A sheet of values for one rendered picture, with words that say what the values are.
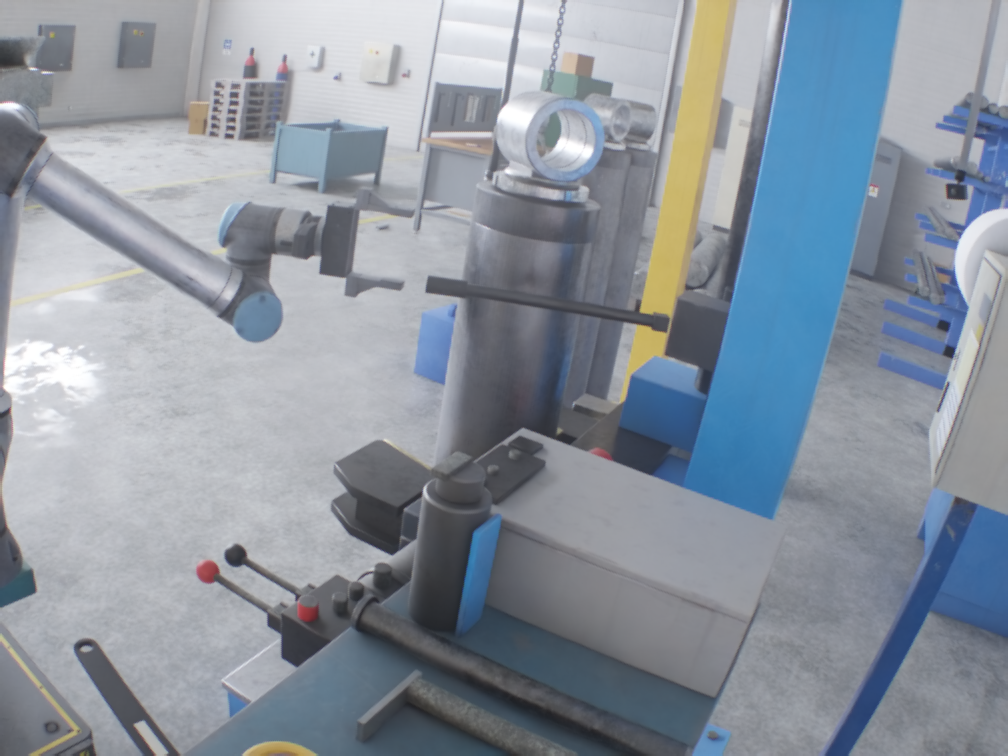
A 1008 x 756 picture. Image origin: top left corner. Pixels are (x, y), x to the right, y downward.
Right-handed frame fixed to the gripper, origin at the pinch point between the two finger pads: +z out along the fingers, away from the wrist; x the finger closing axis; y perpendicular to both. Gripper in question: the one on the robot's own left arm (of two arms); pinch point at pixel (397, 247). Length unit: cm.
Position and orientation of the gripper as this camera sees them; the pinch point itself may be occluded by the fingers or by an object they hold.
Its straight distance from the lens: 147.4
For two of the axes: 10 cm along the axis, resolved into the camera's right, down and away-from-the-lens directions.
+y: 1.3, -3.7, 9.2
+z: 9.8, 1.9, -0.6
